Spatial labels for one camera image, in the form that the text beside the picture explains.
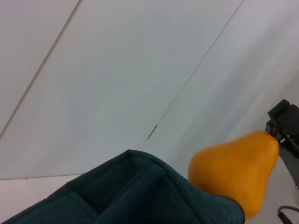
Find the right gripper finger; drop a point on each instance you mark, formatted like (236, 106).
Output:
(286, 121)
(290, 161)

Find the yellow orange pear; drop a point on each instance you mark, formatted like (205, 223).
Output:
(233, 168)

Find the dark teal lunch bag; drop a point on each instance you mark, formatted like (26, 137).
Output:
(116, 198)

